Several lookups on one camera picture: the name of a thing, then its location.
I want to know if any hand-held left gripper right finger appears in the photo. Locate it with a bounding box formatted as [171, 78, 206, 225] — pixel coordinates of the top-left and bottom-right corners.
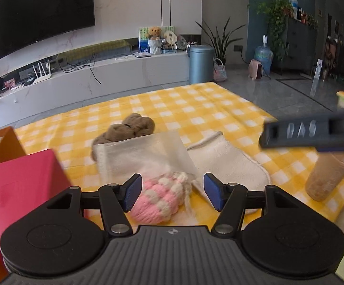
[204, 173, 303, 238]

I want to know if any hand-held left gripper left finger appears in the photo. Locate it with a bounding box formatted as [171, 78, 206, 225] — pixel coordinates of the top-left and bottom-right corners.
[43, 174, 143, 238]

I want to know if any pink white knitted hat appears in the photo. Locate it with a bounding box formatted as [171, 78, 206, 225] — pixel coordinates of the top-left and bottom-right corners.
[130, 171, 193, 223]

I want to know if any beige drink cup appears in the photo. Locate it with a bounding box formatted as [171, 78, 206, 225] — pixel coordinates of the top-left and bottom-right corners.
[305, 90, 344, 202]

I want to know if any white fleece cloth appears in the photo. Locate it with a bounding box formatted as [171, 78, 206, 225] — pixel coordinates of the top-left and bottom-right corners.
[186, 130, 272, 218]

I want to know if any clear plastic bag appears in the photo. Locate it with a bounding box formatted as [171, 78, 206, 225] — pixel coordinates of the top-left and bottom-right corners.
[96, 131, 199, 185]

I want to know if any brown plush toy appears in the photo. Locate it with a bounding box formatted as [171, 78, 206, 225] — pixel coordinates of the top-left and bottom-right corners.
[92, 113, 155, 162]

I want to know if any orange cardboard box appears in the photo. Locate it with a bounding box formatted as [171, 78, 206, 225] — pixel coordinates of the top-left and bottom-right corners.
[0, 126, 27, 181]

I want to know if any white carton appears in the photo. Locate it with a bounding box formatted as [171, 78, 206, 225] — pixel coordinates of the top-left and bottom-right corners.
[311, 59, 324, 79]

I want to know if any dark wooden stand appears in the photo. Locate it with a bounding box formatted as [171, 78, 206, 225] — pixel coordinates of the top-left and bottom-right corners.
[325, 34, 344, 79]

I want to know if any yellow checkered blanket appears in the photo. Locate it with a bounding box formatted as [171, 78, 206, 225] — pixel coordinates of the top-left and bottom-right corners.
[13, 81, 344, 229]

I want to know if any dark grey cabinet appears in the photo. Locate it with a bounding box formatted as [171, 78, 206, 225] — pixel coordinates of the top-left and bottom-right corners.
[279, 16, 321, 73]

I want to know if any pink space heater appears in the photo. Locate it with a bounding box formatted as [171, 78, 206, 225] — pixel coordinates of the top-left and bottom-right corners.
[248, 59, 264, 80]

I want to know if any blue water jug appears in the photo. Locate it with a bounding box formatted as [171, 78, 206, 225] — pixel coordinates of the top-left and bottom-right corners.
[254, 35, 274, 72]

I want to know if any red box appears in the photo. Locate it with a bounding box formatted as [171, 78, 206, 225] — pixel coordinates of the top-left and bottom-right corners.
[0, 149, 85, 284]

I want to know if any white marble TV bench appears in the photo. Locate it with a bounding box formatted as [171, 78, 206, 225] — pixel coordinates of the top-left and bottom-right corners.
[0, 39, 190, 126]

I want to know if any pink woven bag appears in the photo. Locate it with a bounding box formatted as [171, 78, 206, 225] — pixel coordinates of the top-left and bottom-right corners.
[213, 58, 228, 83]

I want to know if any bushy potted plant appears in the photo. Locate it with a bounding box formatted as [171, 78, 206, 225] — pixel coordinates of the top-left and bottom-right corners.
[256, 0, 293, 63]

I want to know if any grey blue trash can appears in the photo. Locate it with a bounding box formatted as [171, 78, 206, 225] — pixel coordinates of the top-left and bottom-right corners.
[189, 44, 215, 84]

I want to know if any snake plant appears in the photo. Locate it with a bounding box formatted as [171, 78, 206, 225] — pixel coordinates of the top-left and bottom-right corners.
[196, 16, 246, 66]

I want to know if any white router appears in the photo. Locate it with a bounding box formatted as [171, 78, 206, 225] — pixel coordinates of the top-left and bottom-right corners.
[32, 59, 52, 84]

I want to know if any blue green picture board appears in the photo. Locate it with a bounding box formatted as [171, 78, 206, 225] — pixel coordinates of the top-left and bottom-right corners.
[138, 25, 175, 54]

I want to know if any white wrapped pot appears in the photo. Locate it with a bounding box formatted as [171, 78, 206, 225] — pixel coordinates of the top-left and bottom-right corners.
[148, 38, 163, 55]

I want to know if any round paddle fan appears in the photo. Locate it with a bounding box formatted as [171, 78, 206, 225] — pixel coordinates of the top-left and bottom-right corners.
[163, 33, 178, 50]

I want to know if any brown teddy bear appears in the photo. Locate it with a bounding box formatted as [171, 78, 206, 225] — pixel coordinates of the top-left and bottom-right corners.
[147, 27, 163, 41]

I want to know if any black cable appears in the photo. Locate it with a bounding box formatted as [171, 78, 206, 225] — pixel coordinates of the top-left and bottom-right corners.
[57, 53, 103, 85]

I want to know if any black wall television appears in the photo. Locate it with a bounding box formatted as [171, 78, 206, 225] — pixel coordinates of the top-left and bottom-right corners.
[0, 0, 96, 63]

